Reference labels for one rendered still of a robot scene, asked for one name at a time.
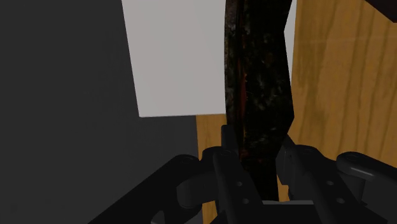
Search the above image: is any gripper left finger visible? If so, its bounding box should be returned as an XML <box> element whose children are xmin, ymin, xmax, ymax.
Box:
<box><xmin>88</xmin><ymin>123</ymin><xmax>265</xmax><ymax>224</ymax></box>

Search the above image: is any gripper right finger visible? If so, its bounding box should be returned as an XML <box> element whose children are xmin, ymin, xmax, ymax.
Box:
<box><xmin>275</xmin><ymin>134</ymin><xmax>397</xmax><ymax>224</ymax></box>

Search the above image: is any dark mottled object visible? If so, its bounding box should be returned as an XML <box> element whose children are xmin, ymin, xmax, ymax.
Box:
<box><xmin>223</xmin><ymin>0</ymin><xmax>295</xmax><ymax>202</ymax></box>

